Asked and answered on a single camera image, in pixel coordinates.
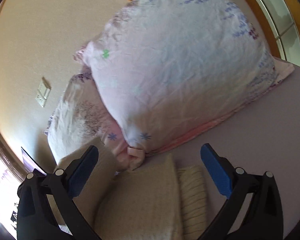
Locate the pink floral pillow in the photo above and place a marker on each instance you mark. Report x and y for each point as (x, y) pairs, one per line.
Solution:
(169, 70)
(82, 117)

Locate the lavender bed sheet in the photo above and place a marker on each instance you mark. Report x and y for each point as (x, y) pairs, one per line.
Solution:
(263, 136)

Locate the pink floral pillow right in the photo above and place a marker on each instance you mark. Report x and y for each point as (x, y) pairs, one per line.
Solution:
(169, 70)

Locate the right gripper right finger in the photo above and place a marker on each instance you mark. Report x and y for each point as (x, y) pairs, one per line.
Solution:
(264, 216)

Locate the white wall switch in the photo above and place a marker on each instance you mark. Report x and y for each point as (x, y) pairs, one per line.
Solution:
(43, 92)

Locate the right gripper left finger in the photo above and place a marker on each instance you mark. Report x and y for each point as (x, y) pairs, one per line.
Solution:
(35, 219)

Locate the pink floral pillow left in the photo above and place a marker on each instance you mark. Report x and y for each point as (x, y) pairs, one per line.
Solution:
(82, 117)

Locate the beige cable-knit sweater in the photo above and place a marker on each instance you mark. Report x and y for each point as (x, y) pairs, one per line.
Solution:
(159, 201)

